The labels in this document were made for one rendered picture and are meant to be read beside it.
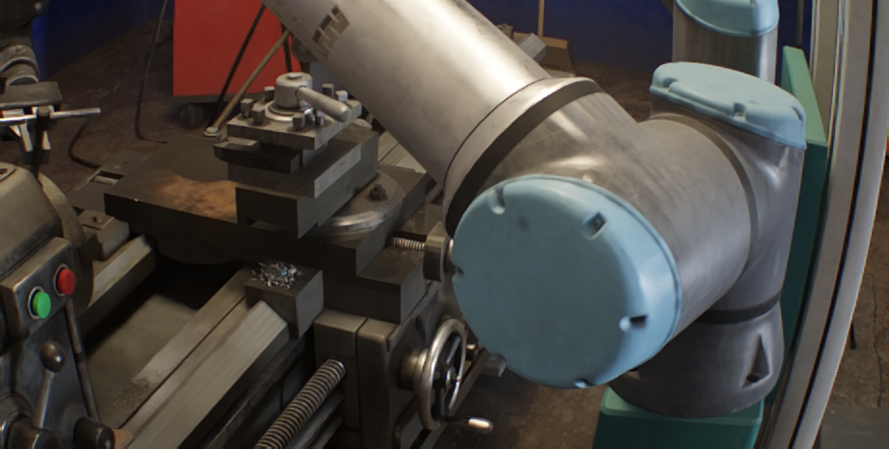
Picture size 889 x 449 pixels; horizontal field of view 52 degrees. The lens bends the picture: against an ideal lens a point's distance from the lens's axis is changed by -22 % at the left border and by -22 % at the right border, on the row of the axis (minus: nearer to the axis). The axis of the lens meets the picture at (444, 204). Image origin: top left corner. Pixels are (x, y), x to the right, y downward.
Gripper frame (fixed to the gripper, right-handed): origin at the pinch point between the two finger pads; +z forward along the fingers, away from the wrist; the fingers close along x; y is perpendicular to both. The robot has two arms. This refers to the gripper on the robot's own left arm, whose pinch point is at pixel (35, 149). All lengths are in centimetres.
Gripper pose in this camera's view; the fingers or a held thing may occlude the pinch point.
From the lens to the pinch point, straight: 140.6
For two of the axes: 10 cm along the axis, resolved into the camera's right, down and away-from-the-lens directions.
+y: 3.6, -7.7, -5.2
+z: 5.2, 6.3, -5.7
